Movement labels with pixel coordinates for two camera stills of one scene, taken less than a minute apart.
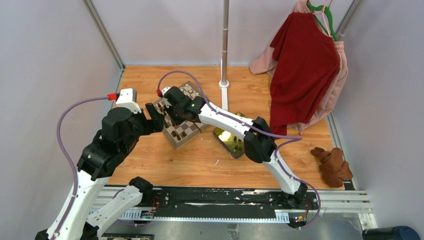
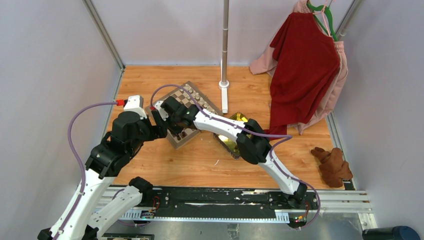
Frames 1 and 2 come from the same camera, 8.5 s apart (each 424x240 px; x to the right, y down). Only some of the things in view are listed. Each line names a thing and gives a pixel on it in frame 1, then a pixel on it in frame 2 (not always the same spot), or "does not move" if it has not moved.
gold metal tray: (234, 144) does not move
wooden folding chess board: (179, 134) does not move
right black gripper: (176, 121) -> (178, 130)
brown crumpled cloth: (333, 168) does not move
